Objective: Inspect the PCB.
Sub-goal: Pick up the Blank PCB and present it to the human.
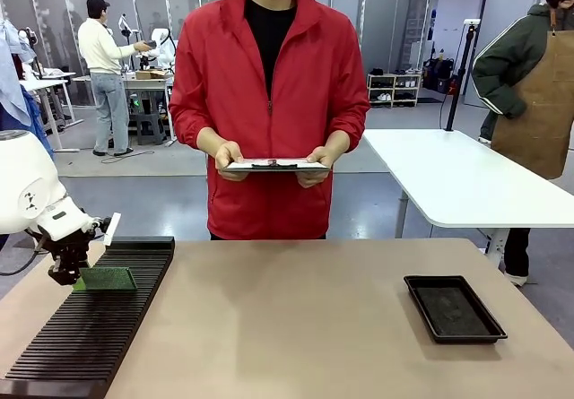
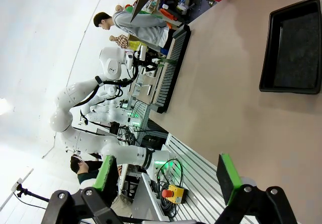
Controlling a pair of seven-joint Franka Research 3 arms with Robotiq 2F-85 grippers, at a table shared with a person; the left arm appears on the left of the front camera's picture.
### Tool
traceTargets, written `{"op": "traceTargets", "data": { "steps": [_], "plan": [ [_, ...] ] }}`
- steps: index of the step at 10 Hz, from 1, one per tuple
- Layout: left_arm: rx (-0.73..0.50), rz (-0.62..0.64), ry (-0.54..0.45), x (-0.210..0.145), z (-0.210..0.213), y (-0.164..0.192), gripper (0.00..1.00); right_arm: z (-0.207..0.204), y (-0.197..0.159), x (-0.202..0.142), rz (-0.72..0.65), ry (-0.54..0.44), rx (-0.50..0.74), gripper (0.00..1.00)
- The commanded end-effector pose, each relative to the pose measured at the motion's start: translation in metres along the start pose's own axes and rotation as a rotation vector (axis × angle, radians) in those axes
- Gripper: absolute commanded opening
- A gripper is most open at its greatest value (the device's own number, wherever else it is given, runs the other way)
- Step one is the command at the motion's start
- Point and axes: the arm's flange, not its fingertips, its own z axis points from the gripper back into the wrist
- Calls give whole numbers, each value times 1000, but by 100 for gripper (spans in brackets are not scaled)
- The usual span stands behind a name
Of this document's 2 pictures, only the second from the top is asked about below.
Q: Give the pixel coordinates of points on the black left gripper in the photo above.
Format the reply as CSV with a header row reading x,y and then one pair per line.
x,y
142,62

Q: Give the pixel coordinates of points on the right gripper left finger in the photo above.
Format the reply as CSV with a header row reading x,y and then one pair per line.
x,y
104,173

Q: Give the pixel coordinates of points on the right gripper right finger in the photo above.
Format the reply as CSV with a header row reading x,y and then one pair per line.
x,y
227,178

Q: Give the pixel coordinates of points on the green PCB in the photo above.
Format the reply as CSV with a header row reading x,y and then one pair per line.
x,y
167,61

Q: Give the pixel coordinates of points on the dark clipboard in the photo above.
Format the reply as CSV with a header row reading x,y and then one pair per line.
x,y
144,0

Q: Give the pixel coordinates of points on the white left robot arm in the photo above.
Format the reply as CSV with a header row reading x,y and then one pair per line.
x,y
73,93

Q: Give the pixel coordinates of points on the black slotted PCB rack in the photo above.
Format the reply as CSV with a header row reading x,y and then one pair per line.
x,y
168,83

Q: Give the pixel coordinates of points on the seated person with dark hair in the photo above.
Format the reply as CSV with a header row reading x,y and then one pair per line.
x,y
80,167

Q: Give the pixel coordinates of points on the person in grey sweater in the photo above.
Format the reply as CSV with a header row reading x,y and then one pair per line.
x,y
143,27

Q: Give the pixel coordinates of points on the person in plaid shirt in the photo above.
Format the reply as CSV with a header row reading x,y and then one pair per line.
x,y
122,41

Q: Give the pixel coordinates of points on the yellow emergency stop box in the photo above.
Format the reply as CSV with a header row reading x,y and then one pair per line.
x,y
176,193

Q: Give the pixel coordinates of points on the cluttered workbench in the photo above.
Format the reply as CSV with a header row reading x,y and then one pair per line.
x,y
181,5

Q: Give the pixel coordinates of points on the white robot arms behind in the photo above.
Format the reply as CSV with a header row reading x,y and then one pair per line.
x,y
108,108

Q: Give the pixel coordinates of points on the black plastic tray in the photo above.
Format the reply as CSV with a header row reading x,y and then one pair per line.
x,y
294,47

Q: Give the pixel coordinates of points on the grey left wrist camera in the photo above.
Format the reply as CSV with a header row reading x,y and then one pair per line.
x,y
142,52

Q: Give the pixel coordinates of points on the aluminium profile table frame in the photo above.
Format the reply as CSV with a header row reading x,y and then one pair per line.
x,y
198,168

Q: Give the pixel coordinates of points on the camera on black tripod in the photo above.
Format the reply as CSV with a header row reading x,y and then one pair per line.
x,y
22,190

